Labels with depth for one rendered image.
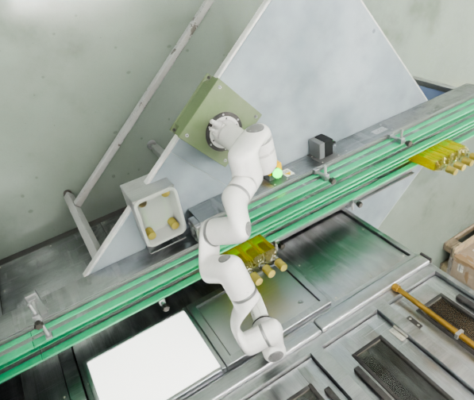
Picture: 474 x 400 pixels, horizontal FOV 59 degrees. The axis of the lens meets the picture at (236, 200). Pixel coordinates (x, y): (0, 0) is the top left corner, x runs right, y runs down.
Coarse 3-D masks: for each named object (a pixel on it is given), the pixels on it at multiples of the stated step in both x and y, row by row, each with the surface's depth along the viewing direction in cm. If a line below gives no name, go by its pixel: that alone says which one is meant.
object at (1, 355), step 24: (432, 144) 213; (384, 168) 202; (336, 192) 191; (288, 216) 182; (168, 264) 168; (192, 264) 166; (120, 288) 161; (144, 288) 159; (72, 312) 154; (96, 312) 153; (24, 336) 148; (0, 360) 141
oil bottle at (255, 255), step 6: (246, 240) 175; (240, 246) 173; (246, 246) 172; (252, 246) 172; (246, 252) 169; (252, 252) 168; (258, 252) 168; (252, 258) 166; (258, 258) 166; (264, 258) 166; (258, 264) 166
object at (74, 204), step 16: (208, 0) 201; (192, 32) 203; (176, 48) 203; (160, 80) 206; (144, 96) 206; (128, 128) 208; (112, 144) 209; (96, 176) 210; (64, 192) 225; (80, 192) 213; (80, 208) 213; (80, 224) 198; (96, 240) 188
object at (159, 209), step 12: (156, 192) 158; (156, 204) 168; (168, 204) 170; (144, 216) 167; (156, 216) 170; (168, 216) 173; (180, 216) 168; (144, 228) 161; (156, 228) 173; (168, 228) 173; (180, 228) 172; (156, 240) 168
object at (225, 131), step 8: (224, 120) 157; (232, 120) 159; (216, 128) 156; (224, 128) 153; (232, 128) 151; (240, 128) 152; (216, 136) 154; (224, 136) 152; (232, 136) 148; (216, 144) 160; (224, 144) 153; (232, 144) 147
